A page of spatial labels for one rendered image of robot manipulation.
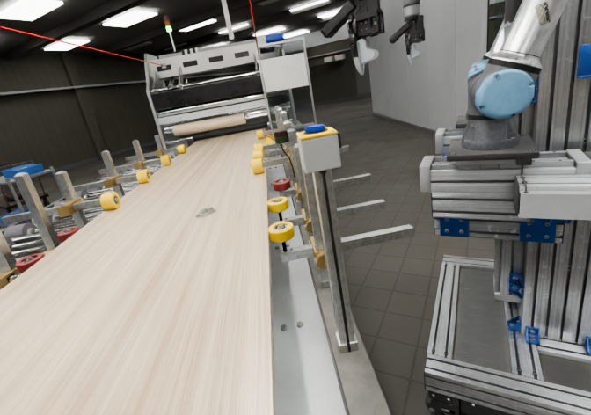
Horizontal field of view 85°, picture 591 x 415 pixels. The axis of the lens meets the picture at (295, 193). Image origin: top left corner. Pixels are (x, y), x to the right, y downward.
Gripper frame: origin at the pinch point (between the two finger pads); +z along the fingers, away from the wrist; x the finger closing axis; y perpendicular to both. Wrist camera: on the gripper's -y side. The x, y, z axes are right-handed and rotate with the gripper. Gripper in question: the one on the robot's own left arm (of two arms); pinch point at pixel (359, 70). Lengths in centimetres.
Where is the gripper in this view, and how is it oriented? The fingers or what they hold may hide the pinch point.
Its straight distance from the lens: 99.7
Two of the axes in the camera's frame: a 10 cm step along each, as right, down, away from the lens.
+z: 1.7, 9.3, 3.2
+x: 4.6, -3.6, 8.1
